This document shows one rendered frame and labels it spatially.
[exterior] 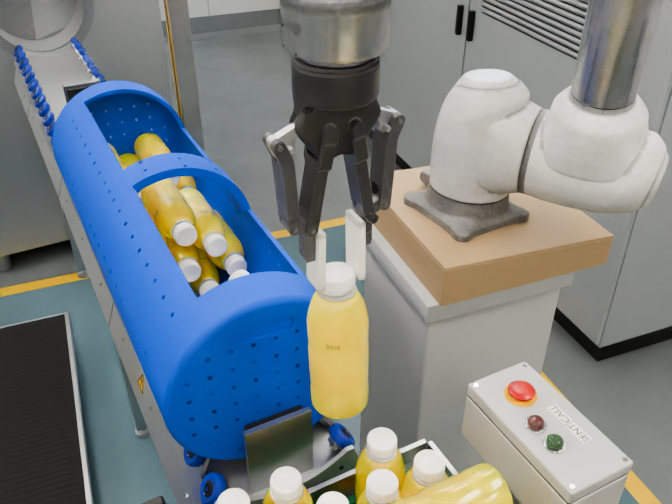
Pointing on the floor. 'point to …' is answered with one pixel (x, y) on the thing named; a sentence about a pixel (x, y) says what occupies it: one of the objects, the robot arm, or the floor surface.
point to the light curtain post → (184, 67)
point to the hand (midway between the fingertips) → (336, 252)
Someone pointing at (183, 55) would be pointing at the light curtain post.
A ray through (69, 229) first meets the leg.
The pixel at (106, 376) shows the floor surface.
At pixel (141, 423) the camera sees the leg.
